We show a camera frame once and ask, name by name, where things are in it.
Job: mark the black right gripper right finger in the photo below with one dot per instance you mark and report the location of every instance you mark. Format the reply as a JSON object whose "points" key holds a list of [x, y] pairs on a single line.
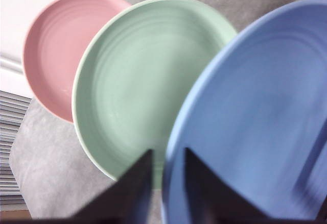
{"points": [[209, 201]]}

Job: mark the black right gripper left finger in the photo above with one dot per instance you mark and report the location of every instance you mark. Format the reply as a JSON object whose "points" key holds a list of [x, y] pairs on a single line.
{"points": [[127, 198]]}

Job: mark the blue round plate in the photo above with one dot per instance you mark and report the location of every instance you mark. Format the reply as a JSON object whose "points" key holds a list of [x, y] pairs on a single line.
{"points": [[255, 106]]}

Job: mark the green round plate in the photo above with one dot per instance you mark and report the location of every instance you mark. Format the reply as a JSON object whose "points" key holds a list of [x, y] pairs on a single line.
{"points": [[138, 81]]}

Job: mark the pink round plate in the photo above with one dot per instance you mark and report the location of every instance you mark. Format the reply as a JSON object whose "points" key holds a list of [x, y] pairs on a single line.
{"points": [[61, 55]]}

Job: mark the grey slatted panel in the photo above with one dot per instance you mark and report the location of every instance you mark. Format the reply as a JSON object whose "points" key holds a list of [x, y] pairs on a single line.
{"points": [[10, 122]]}

